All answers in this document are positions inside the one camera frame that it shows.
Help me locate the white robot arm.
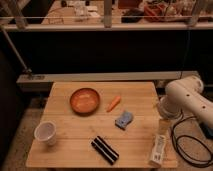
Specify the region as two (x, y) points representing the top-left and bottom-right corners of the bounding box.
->
(157, 76), (213, 136)

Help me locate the white bottle with label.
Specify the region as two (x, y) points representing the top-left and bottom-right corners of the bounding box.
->
(149, 134), (166, 166)

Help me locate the blue sponge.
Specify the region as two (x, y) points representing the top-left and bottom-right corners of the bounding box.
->
(115, 111), (133, 130)

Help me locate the orange carrot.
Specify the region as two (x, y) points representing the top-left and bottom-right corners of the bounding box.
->
(106, 96), (121, 112)

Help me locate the black striped rectangular block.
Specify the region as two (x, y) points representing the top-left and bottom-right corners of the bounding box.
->
(91, 136), (119, 165)

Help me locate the wooden table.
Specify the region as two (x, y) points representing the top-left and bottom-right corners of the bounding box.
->
(25, 81), (179, 169)

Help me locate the orange round bowl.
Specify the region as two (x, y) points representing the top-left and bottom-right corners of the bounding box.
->
(70, 88), (100, 115)

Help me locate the white plastic cup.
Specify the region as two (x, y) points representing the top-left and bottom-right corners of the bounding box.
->
(34, 121), (56, 146)

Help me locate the metal diagonal pole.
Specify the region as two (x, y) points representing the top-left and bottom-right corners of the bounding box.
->
(0, 26), (33, 79)

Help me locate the cluttered background shelf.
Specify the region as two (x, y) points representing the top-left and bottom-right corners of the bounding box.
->
(0, 0), (213, 31)

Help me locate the black cable on floor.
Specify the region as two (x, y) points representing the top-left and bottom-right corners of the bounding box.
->
(170, 114), (213, 169)

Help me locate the grey metal rail beam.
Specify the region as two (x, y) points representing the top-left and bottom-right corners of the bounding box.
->
(16, 71), (199, 92)

